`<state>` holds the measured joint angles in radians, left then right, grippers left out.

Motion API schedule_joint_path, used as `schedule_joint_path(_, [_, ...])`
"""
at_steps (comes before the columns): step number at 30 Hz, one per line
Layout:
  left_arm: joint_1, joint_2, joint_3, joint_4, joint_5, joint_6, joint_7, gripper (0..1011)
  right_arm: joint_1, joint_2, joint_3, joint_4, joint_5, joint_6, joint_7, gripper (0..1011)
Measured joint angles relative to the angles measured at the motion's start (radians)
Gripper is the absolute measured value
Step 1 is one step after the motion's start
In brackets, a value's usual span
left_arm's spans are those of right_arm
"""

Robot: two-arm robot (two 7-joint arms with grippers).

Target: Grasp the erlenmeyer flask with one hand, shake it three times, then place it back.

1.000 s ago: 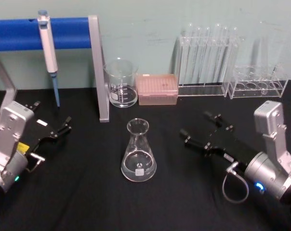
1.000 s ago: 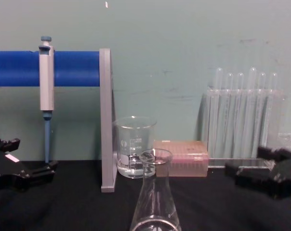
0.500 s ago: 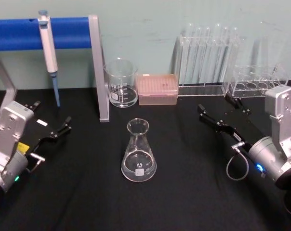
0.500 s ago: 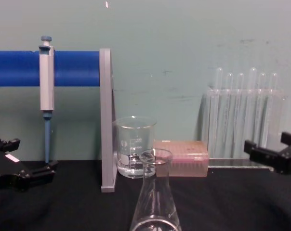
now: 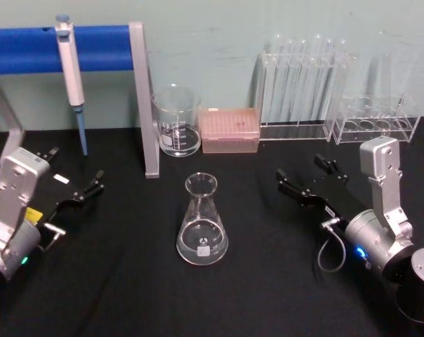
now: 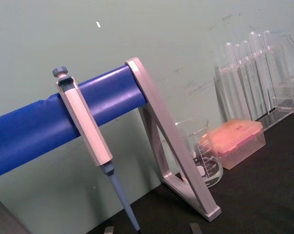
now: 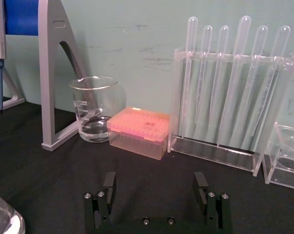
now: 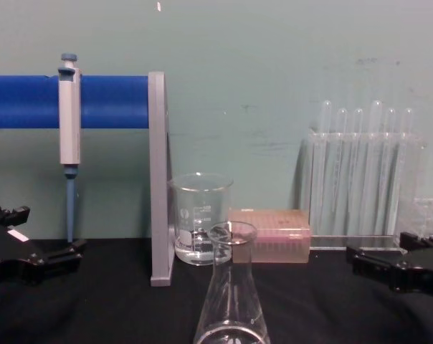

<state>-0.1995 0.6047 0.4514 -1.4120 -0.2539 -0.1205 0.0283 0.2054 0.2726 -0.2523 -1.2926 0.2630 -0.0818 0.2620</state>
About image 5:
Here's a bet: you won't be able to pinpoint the white and blue pipette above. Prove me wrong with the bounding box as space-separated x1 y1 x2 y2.
55 13 89 157

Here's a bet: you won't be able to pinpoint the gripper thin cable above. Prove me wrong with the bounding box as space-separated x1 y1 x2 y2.
316 218 350 273
39 222 67 252

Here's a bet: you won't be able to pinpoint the low clear four-hole rack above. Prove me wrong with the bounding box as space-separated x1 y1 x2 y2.
333 94 422 145

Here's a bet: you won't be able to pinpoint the clear glass conical flask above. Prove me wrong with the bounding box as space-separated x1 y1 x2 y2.
175 171 231 266

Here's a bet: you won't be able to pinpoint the blue and grey pipette stand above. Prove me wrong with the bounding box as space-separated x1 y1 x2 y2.
0 21 161 183

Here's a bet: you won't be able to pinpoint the black table cloth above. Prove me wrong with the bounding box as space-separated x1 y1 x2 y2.
0 115 424 337

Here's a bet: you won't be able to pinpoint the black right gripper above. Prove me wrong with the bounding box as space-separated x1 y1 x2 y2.
276 153 373 230

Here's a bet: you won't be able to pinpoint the pink pipette tip box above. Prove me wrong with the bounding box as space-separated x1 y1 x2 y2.
199 107 262 154

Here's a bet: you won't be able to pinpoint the clear glass beaker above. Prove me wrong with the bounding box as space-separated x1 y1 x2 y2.
150 84 203 158

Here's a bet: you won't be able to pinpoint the tall clear test tube rack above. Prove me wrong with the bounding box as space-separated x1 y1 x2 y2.
259 51 339 142

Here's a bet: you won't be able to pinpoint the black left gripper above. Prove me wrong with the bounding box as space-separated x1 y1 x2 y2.
23 147 105 230

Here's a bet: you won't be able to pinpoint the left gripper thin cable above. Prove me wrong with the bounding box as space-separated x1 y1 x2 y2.
39 222 67 252

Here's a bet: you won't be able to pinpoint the clear glass test tube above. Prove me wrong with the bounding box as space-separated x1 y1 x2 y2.
329 38 350 124
267 33 285 124
307 33 324 124
279 38 296 124
291 38 309 124
318 37 336 124

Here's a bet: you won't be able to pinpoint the right gripper thin cable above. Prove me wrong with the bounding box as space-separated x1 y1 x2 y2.
316 218 350 273

